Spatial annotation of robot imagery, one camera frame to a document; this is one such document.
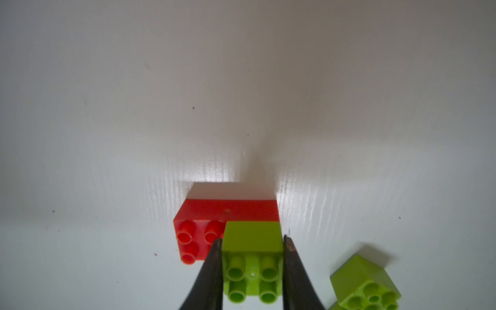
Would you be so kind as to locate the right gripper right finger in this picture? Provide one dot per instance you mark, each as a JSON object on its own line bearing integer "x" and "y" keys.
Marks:
{"x": 297, "y": 291}

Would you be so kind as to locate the red long lego brick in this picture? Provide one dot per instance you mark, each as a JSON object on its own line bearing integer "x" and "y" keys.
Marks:
{"x": 209, "y": 206}

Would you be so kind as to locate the green lego brick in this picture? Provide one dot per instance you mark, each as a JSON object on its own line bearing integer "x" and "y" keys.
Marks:
{"x": 360, "y": 284}
{"x": 252, "y": 261}

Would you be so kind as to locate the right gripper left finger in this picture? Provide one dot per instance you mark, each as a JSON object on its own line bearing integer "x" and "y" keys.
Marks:
{"x": 207, "y": 291}

